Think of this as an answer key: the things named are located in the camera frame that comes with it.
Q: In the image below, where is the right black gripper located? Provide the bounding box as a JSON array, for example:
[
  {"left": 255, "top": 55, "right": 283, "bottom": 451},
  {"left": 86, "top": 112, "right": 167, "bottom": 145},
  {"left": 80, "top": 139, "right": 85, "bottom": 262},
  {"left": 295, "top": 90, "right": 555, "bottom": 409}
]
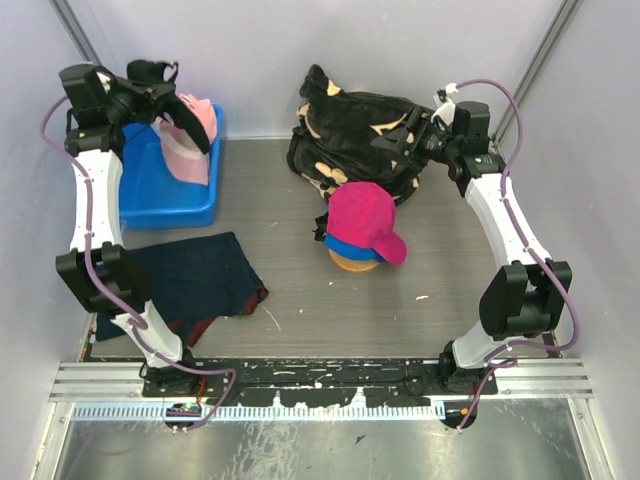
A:
[{"left": 368, "top": 106, "right": 458, "bottom": 173}]

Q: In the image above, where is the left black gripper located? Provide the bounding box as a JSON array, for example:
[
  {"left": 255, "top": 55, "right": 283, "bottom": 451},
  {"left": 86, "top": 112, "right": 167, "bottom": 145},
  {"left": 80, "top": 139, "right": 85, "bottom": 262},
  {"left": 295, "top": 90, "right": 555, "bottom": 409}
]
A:
[{"left": 105, "top": 72, "right": 176, "bottom": 127}]

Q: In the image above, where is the black cap white logo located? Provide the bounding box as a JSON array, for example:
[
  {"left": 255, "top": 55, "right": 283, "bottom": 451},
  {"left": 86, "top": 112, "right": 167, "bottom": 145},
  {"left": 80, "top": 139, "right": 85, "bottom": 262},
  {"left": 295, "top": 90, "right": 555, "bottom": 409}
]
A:
[{"left": 126, "top": 60, "right": 211, "bottom": 154}]

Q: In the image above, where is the magenta cap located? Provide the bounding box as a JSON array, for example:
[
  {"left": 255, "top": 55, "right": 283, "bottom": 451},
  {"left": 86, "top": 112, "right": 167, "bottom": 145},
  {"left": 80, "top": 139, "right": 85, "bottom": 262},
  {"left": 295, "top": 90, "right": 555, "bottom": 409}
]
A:
[{"left": 314, "top": 181, "right": 408, "bottom": 266}]

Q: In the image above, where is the blue plastic bin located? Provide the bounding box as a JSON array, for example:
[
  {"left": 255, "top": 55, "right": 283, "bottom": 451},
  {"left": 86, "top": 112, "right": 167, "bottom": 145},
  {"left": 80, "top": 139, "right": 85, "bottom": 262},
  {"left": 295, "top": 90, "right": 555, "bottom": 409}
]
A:
[{"left": 119, "top": 103, "right": 224, "bottom": 230}]

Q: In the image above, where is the blue cap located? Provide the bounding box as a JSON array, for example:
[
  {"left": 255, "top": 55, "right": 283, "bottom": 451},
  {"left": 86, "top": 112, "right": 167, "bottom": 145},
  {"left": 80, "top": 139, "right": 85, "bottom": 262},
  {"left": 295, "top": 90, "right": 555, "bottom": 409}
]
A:
[{"left": 324, "top": 234, "right": 386, "bottom": 263}]

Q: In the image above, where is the wooden hat stand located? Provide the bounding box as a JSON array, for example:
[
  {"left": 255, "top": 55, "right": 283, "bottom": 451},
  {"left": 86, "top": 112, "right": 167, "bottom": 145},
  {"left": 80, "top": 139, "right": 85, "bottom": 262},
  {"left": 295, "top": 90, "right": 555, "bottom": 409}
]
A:
[{"left": 329, "top": 250, "right": 380, "bottom": 273}]

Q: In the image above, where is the navy blue cloth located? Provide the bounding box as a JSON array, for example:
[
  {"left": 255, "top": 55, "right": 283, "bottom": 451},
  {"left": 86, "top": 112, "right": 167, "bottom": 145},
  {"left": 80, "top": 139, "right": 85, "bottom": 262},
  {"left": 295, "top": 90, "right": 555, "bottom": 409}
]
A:
[{"left": 94, "top": 231, "right": 271, "bottom": 347}]

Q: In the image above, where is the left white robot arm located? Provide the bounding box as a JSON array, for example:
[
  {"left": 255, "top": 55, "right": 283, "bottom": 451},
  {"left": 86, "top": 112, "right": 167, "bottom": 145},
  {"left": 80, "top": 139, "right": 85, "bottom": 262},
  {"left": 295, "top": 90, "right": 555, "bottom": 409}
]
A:
[{"left": 55, "top": 60, "right": 214, "bottom": 396}]

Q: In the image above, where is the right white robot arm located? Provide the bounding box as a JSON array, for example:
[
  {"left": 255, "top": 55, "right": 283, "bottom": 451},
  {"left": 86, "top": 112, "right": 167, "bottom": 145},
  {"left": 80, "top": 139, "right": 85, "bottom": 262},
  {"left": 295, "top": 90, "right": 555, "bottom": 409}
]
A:
[{"left": 371, "top": 101, "right": 572, "bottom": 394}]

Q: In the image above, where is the black patterned plush blanket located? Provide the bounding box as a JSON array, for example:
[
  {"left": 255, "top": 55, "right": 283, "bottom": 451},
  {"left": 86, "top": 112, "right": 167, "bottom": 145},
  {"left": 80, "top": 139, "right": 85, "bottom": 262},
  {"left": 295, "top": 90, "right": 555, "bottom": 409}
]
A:
[{"left": 285, "top": 63, "right": 451, "bottom": 209}]

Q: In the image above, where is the pink cap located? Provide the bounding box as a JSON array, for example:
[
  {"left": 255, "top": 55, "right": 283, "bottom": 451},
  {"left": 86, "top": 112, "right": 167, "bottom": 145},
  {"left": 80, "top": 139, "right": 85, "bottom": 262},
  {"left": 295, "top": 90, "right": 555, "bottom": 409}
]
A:
[{"left": 153, "top": 94, "right": 218, "bottom": 186}]

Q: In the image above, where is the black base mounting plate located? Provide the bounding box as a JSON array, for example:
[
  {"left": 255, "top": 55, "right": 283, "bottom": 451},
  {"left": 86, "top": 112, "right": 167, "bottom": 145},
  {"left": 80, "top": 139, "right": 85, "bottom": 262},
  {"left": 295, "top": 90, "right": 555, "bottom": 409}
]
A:
[{"left": 139, "top": 358, "right": 488, "bottom": 408}]

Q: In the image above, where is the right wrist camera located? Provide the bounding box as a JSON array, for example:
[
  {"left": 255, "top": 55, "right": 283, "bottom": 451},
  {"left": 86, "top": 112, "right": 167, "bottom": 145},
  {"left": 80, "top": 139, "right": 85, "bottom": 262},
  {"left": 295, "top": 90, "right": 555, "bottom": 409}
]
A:
[{"left": 431, "top": 83, "right": 458, "bottom": 127}]

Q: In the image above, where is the left aluminium frame post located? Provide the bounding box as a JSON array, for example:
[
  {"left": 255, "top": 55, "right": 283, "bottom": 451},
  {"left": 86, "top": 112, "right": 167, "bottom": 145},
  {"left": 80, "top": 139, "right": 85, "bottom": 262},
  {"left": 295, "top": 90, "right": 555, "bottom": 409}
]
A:
[{"left": 49, "top": 0, "right": 101, "bottom": 64}]

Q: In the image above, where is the aluminium frame post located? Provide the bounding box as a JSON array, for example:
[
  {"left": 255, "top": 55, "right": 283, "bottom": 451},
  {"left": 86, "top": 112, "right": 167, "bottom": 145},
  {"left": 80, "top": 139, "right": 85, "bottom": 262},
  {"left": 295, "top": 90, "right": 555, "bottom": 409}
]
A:
[
  {"left": 492, "top": 0, "right": 586, "bottom": 146},
  {"left": 49, "top": 0, "right": 101, "bottom": 64}
]

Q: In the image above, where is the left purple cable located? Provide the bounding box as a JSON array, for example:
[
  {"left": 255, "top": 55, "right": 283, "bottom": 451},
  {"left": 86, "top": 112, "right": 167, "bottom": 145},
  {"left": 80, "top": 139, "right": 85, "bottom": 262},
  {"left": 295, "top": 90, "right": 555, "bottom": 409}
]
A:
[{"left": 39, "top": 94, "right": 237, "bottom": 434}]

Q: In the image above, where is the right aluminium frame post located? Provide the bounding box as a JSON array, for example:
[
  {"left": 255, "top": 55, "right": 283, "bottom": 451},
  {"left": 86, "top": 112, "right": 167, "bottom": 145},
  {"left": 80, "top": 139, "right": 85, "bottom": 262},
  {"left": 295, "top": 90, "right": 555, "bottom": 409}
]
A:
[{"left": 492, "top": 0, "right": 586, "bottom": 146}]

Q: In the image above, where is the slotted cable duct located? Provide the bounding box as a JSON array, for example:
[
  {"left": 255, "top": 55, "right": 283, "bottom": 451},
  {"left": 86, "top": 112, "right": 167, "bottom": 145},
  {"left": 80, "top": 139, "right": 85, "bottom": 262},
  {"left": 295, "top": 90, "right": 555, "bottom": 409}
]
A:
[{"left": 70, "top": 401, "right": 446, "bottom": 422}]

